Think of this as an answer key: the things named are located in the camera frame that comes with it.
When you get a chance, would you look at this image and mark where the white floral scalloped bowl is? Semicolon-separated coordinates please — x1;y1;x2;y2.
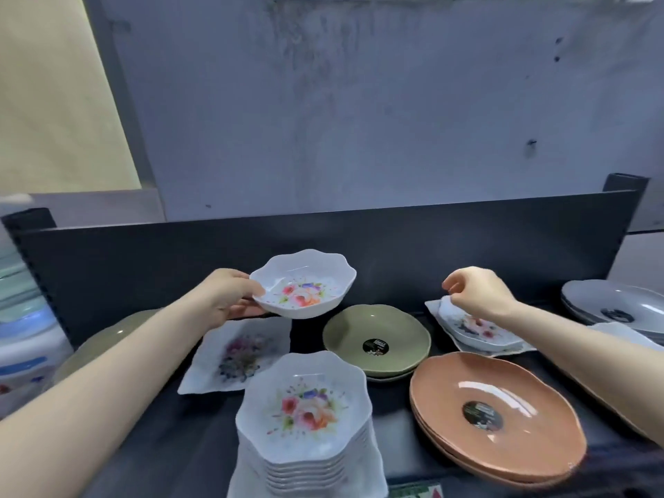
249;249;358;320

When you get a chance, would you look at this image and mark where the person's right forearm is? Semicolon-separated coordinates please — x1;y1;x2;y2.
500;299;664;448

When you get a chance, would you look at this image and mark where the person's left hand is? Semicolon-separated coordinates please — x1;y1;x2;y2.
200;268;268;330

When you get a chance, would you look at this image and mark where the small white square plate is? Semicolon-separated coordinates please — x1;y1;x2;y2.
425;299;536;358

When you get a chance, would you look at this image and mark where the large green plate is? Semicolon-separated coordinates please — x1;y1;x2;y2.
51;309;163;385

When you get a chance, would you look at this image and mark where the grey oval plate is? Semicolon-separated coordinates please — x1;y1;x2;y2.
562;299;664;346
561;279;664;335

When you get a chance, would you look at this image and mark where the stack of white floral bowls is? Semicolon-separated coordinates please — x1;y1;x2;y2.
235;350;375;496

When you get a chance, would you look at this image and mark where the white square floral plate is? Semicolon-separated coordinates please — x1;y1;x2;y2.
177;316;293;396

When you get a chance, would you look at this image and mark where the white water dispenser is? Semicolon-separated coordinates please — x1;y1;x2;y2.
0;238;74;419

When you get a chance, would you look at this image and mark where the black shelf back panel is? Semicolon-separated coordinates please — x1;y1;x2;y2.
2;173;650;349

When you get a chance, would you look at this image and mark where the small white floral dish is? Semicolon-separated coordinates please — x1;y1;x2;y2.
438;295;526;353

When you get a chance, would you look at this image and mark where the person's right hand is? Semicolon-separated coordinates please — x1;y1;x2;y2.
442;266;520;322

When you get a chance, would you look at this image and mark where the person's left forearm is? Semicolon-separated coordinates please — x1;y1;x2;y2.
0;285;221;498

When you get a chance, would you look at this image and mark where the orange oval plate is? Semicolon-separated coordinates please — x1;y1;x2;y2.
412;404;574;490
409;351;588;484

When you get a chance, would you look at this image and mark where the plain white plate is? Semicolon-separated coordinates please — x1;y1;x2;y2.
589;322;664;354

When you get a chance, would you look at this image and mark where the green round plate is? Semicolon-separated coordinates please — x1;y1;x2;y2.
365;369;417;384
323;304;432;379

